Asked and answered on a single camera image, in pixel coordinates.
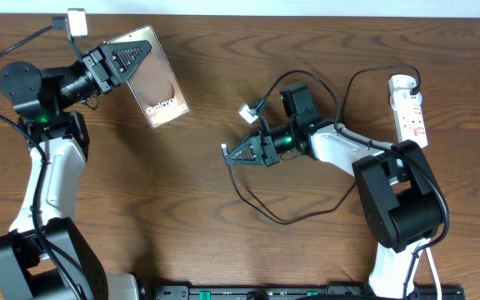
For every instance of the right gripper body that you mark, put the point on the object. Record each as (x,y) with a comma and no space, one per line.
(270,149)

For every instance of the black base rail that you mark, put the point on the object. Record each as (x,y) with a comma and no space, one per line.
(261,293)

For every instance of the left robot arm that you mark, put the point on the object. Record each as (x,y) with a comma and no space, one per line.
(43,255)

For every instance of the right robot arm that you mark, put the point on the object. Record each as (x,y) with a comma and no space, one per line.
(402,203)

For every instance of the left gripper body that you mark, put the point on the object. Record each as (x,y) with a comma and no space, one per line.
(97,69)

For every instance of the white USB charger plug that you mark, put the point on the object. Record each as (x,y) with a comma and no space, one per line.
(401,81)

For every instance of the white power strip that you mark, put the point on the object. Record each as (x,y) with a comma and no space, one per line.
(408,115)

